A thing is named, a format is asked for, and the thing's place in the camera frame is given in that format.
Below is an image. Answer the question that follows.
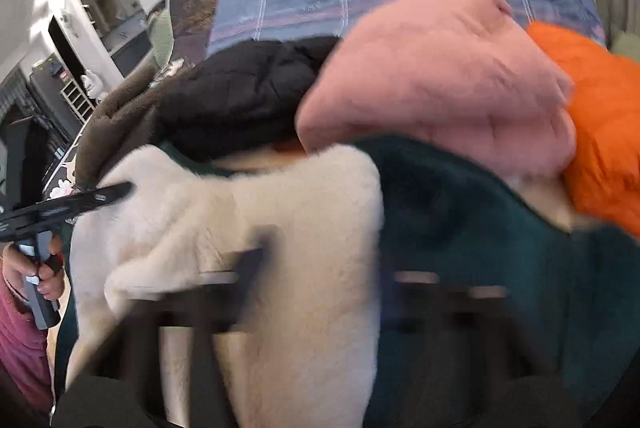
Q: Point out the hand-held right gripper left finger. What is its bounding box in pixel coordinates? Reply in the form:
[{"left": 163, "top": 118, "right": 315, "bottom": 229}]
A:
[{"left": 65, "top": 225, "right": 280, "bottom": 428}]

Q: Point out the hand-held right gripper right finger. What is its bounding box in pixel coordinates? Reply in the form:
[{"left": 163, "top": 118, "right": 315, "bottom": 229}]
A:
[{"left": 394, "top": 271, "right": 576, "bottom": 428}]

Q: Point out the pink fleece garment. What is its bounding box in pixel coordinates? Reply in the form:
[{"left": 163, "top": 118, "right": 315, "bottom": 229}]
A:
[{"left": 295, "top": 0, "right": 578, "bottom": 179}]

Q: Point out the dark green coat white lining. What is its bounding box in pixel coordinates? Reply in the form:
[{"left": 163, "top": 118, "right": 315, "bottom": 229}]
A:
[{"left": 52, "top": 141, "right": 640, "bottom": 428}]

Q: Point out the person's left hand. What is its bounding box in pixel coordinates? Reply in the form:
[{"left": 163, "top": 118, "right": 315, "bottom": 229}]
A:
[{"left": 2, "top": 235, "right": 67, "bottom": 305}]

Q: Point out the white figurine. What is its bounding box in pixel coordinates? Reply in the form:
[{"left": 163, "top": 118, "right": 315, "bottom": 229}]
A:
[{"left": 81, "top": 69, "right": 109, "bottom": 103}]

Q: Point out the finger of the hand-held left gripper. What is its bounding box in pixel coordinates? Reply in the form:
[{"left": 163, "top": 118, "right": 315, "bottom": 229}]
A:
[{"left": 70, "top": 181, "right": 134, "bottom": 215}]

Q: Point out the green pillow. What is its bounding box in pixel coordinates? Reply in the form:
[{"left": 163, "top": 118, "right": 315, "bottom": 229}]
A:
[
  {"left": 149, "top": 11, "right": 175, "bottom": 65},
  {"left": 611, "top": 31, "right": 640, "bottom": 59}
]

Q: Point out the brown fleece garment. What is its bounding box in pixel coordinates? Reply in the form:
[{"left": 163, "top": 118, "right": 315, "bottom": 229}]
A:
[{"left": 75, "top": 61, "right": 201, "bottom": 191}]

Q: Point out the black padded jacket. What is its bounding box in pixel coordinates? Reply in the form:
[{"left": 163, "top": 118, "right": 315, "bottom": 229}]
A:
[{"left": 157, "top": 36, "right": 341, "bottom": 161}]

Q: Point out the orange garment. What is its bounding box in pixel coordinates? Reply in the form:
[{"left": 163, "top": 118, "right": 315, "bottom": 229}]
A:
[{"left": 525, "top": 21, "right": 640, "bottom": 239}]

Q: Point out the dark cabinet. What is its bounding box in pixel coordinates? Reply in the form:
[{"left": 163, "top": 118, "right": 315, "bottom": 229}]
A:
[{"left": 27, "top": 53, "right": 97, "bottom": 139}]

